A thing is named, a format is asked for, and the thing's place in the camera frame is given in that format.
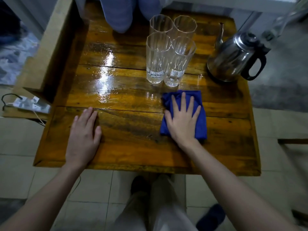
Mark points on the floral floor mat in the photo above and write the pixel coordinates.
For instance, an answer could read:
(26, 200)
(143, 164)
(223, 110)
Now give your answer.
(14, 60)

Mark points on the person's right forearm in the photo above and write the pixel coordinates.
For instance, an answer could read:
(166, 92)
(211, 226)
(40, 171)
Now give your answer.
(235, 194)

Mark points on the white counter cart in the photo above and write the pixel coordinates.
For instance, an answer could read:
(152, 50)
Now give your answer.
(240, 4)

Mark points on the low wooden bench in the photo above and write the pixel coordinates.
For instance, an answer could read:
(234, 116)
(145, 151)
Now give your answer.
(19, 113)

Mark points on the person's left forearm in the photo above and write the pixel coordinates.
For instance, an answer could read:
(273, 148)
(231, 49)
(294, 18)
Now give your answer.
(41, 202)

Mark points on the light wooden rail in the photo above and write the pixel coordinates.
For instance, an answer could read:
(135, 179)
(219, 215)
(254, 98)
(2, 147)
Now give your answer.
(48, 52)

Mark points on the steel kettle black handle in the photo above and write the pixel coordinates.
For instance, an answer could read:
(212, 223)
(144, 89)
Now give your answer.
(231, 60)

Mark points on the white power strip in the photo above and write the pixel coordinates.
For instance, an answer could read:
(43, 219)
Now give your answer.
(26, 104)

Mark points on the person's left hand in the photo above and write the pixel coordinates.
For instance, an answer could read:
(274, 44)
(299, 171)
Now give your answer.
(81, 144)

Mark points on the blue cleaning cloth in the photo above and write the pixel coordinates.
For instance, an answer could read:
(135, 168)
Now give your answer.
(202, 125)

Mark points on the person's right hand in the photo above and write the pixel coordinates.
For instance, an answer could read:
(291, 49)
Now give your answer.
(184, 127)

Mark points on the glossy wooden table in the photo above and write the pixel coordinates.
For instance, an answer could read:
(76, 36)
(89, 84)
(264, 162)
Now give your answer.
(127, 137)

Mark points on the stack of blue bowls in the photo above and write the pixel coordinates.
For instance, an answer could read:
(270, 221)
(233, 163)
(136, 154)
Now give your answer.
(150, 8)
(118, 14)

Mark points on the person's grey trousers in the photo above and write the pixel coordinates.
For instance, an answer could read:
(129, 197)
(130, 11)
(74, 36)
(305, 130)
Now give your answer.
(163, 209)

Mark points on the white charger plug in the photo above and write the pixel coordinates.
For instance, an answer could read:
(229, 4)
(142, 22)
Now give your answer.
(36, 99)

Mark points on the white folding gate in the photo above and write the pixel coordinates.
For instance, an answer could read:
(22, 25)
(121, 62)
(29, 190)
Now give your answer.
(281, 24)

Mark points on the dark blue slipper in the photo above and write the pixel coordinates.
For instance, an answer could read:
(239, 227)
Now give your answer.
(138, 184)
(211, 217)

